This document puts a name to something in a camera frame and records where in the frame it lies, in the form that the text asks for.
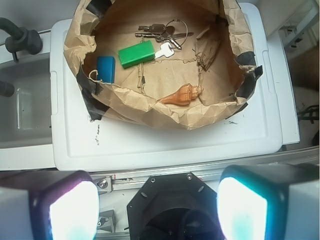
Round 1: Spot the orange spiral seashell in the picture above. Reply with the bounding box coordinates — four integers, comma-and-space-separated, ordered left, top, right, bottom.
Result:
158, 83, 203, 106

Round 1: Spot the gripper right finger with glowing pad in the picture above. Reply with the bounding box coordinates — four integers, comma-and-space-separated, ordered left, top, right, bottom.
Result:
216, 163, 320, 240

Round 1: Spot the blue rectangular block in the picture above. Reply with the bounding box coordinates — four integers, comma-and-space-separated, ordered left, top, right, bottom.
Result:
96, 56, 116, 84

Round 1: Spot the brown wood chip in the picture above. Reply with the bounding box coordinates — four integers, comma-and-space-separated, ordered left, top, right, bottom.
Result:
195, 26, 221, 71

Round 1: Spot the black octagonal mount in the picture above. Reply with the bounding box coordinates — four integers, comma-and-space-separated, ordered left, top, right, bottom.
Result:
127, 178, 224, 240

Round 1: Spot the clear plastic container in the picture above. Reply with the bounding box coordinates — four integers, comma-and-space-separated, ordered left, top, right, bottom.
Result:
0, 57, 55, 171

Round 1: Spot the crumpled brown paper bag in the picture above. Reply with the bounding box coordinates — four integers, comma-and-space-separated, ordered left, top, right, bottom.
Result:
64, 0, 263, 130

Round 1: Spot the metal key bunch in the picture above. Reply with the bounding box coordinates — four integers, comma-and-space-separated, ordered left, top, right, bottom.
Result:
134, 19, 194, 50

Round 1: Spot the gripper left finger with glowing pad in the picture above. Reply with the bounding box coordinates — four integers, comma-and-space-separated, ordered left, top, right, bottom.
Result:
0, 169, 100, 240

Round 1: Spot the black cylinder handle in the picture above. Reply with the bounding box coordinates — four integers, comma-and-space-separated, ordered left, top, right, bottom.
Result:
0, 81, 15, 97

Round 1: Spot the white headed key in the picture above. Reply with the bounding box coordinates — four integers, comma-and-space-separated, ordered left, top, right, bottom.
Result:
155, 42, 175, 59

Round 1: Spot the black clamp knob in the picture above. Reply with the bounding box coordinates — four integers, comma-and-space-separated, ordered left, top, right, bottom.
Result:
0, 17, 43, 63

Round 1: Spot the aluminium frame rail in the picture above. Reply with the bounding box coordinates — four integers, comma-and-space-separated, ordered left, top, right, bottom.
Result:
90, 146, 320, 194

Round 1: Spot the white plastic bin lid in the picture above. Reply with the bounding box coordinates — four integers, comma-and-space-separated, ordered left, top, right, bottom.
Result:
50, 2, 283, 172

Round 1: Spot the green rectangular block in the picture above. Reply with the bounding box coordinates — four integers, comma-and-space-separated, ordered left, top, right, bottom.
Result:
118, 40, 155, 69

